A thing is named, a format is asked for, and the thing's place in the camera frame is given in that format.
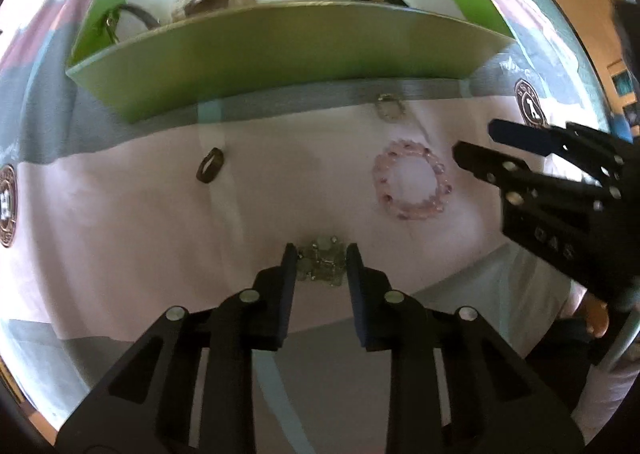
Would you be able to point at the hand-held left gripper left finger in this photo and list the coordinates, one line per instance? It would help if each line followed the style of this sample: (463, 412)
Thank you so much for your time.
(287, 284)

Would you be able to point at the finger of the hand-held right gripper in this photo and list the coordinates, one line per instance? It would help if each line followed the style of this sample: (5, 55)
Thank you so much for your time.
(515, 129)
(480, 158)

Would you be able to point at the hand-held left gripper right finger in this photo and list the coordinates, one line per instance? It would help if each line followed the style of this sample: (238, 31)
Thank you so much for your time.
(357, 294)

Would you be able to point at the green cardboard box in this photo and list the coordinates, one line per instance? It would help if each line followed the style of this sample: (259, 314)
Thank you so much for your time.
(250, 53)

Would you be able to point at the person's right hand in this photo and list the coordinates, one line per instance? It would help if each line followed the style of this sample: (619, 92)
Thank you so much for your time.
(597, 319)

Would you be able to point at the person's white shirt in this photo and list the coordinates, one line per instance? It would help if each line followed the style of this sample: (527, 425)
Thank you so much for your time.
(545, 284)

